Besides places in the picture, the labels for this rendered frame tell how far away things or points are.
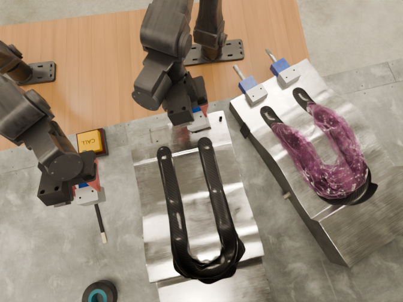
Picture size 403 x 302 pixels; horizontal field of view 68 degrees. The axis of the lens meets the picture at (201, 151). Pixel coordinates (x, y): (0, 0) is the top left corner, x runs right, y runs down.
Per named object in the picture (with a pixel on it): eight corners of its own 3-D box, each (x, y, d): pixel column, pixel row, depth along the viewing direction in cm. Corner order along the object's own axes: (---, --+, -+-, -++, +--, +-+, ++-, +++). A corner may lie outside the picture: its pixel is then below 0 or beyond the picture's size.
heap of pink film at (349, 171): (263, 128, 80) (268, 117, 73) (317, 97, 82) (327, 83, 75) (320, 212, 74) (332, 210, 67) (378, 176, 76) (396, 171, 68)
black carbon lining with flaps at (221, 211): (155, 150, 79) (147, 140, 70) (213, 136, 79) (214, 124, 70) (182, 288, 70) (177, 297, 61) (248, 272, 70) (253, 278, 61)
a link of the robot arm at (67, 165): (98, 157, 53) (49, 116, 43) (59, 190, 52) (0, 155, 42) (75, 126, 60) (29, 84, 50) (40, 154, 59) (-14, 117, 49)
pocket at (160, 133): (151, 132, 82) (148, 127, 79) (170, 127, 82) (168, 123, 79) (154, 147, 81) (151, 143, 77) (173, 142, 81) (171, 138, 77)
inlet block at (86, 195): (78, 155, 75) (69, 150, 70) (98, 150, 76) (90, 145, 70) (86, 206, 72) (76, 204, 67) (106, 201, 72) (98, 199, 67)
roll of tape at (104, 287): (99, 320, 75) (94, 325, 72) (81, 295, 77) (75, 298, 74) (123, 297, 76) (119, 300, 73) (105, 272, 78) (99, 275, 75)
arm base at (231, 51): (247, 44, 85) (244, 23, 87) (178, 52, 85) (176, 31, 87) (244, 59, 93) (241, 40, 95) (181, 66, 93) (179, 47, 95)
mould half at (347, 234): (228, 108, 89) (231, 92, 78) (301, 68, 91) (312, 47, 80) (330, 262, 77) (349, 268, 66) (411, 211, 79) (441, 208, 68)
